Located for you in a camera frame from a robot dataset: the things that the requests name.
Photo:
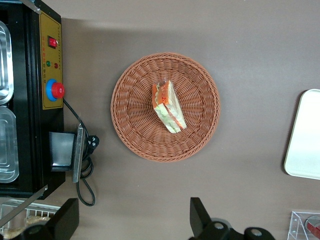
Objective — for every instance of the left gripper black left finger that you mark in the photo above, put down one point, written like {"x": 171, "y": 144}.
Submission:
{"x": 65, "y": 220}

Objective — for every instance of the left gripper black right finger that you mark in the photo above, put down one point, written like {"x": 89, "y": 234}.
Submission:
{"x": 200, "y": 220}

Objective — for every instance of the triangle sandwich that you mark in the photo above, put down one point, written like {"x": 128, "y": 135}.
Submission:
{"x": 167, "y": 107}

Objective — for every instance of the black tray sealing machine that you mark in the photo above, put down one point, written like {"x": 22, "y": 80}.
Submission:
{"x": 27, "y": 125}

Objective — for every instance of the round brown wicker basket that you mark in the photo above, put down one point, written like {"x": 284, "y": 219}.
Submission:
{"x": 135, "y": 125}

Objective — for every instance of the beige plastic tray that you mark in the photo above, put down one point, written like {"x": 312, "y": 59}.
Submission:
{"x": 306, "y": 135}

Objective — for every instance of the bagged bread snack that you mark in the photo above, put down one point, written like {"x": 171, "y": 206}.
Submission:
{"x": 35, "y": 220}

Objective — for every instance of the aluminium foil container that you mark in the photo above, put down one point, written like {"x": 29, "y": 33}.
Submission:
{"x": 7, "y": 145}
{"x": 5, "y": 62}

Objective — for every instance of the clear acrylic bottle rack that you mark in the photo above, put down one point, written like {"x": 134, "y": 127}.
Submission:
{"x": 296, "y": 225}

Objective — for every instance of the red emergency stop button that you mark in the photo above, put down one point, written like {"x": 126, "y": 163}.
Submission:
{"x": 57, "y": 90}

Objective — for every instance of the red rocker switch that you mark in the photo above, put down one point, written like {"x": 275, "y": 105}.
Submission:
{"x": 53, "y": 42}

